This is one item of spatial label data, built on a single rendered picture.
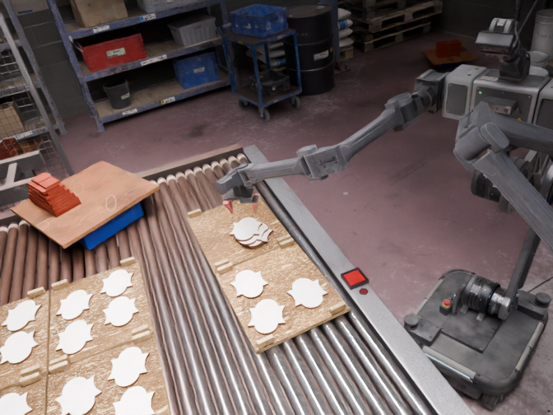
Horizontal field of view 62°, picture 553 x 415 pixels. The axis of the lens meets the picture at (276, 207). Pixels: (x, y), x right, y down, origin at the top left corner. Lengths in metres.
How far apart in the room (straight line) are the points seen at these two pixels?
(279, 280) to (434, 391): 0.64
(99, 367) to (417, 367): 1.00
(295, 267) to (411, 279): 1.39
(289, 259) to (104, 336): 0.71
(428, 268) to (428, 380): 1.69
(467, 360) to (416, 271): 0.87
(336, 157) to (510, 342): 1.43
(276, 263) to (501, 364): 1.17
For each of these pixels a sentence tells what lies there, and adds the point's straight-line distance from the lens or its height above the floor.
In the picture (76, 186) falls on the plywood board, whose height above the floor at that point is 1.04.
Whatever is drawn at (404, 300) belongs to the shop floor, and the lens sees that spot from 2.89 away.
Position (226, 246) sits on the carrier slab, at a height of 0.94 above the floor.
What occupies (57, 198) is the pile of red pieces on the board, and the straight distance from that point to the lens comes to 2.23.
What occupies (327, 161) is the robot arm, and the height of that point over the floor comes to 1.42.
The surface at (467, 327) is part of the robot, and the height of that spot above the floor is 0.26.
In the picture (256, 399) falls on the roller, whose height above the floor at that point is 0.92.
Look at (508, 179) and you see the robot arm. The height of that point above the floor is 1.51.
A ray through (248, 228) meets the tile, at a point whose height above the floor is 0.98.
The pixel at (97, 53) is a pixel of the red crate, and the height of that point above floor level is 0.82.
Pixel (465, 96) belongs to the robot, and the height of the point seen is 1.47.
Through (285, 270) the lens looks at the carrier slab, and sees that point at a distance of 1.75.
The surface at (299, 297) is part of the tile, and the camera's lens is 1.63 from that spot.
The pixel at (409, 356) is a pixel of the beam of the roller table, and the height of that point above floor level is 0.91.
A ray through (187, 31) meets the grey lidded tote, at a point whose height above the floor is 0.80.
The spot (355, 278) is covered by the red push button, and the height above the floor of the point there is 0.93.
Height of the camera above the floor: 2.14
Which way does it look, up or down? 36 degrees down
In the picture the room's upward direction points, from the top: 9 degrees counter-clockwise
